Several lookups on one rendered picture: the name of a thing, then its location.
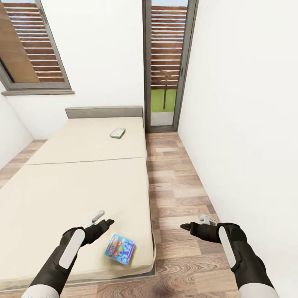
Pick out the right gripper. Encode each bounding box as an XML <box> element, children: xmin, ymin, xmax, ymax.
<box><xmin>180</xmin><ymin>222</ymin><xmax>214</xmax><ymax>242</ymax></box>

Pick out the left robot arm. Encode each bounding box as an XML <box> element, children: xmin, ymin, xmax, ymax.
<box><xmin>22</xmin><ymin>210</ymin><xmax>115</xmax><ymax>298</ymax></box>

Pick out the board game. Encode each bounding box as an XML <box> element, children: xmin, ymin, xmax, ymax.
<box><xmin>104</xmin><ymin>234</ymin><xmax>135</xmax><ymax>265</ymax></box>
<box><xmin>110</xmin><ymin>127</ymin><xmax>125</xmax><ymax>138</ymax></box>

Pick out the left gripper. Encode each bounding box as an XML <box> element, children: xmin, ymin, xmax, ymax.
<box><xmin>88</xmin><ymin>219</ymin><xmax>115</xmax><ymax>244</ymax></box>

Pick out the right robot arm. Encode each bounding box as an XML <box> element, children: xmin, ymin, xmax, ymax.
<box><xmin>180</xmin><ymin>214</ymin><xmax>280</xmax><ymax>298</ymax></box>

